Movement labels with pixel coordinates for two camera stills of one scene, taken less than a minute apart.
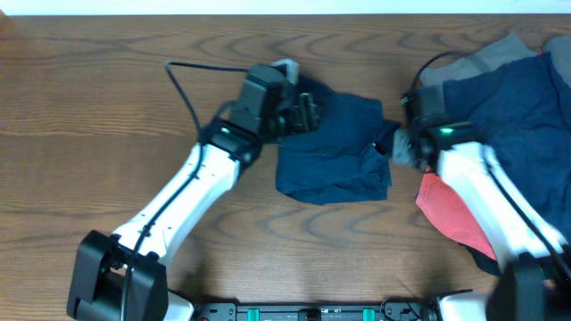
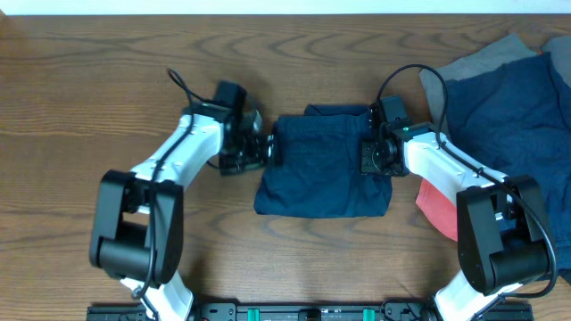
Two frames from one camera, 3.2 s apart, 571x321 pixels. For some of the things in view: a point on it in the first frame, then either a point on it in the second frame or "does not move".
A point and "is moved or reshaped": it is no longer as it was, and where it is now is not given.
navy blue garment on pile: (522, 111) does not move
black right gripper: (401, 150) -> (367, 162)
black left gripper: (305, 112) -> (266, 149)
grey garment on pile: (508, 49) does not move
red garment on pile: (437, 199) does not move
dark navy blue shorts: (345, 159) is moved or reshaped
